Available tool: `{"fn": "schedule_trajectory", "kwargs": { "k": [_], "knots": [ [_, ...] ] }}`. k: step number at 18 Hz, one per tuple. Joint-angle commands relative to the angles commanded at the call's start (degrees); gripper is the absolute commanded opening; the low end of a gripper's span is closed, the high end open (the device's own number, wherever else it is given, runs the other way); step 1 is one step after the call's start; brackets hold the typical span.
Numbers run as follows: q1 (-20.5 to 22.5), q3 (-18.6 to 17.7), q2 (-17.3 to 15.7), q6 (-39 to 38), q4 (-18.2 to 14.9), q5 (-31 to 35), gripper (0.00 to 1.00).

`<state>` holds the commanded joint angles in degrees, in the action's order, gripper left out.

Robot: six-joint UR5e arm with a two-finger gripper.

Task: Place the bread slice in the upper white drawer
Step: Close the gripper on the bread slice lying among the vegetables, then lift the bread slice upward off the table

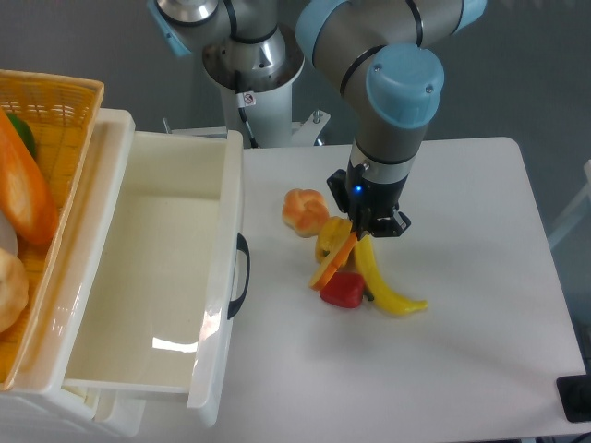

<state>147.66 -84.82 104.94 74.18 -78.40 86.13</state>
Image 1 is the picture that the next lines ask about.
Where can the pale bread roll in basket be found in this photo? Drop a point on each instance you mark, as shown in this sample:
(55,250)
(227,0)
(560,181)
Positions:
(14,289)

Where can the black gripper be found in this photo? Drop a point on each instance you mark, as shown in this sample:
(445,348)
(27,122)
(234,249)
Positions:
(372,208)

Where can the yellow wicker basket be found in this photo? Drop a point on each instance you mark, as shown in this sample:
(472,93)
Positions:
(61,112)

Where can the white drawer cabinet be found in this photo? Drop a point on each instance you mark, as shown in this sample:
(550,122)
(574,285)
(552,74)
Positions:
(41,407)

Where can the red bell pepper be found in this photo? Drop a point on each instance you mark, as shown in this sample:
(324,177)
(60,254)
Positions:
(345,290)

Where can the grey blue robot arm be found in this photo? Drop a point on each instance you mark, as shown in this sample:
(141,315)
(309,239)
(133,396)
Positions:
(374,53)

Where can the orange baguette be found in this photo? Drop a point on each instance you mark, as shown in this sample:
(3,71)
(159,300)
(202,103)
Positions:
(26,198)

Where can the round bread roll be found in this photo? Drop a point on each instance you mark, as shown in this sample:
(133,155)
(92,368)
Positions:
(305,211)

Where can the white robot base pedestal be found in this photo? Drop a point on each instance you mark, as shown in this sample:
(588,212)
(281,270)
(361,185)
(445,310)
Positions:
(255,84)

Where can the orange edged bread slice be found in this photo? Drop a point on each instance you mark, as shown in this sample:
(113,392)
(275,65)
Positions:
(336,258)

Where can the yellow bell pepper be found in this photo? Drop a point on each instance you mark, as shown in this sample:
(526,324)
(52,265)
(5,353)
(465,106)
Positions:
(332,232)

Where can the black device at table edge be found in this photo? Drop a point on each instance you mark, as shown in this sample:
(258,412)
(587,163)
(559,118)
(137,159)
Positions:
(574,392)

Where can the yellow banana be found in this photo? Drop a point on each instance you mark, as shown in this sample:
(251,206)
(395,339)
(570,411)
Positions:
(384,297)

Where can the green vegetable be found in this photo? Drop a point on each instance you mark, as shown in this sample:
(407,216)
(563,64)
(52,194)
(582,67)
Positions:
(25,133)

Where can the black drawer handle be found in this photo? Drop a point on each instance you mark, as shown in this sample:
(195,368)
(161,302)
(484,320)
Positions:
(242,276)

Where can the open white upper drawer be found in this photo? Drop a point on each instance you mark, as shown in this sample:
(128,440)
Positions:
(155,324)

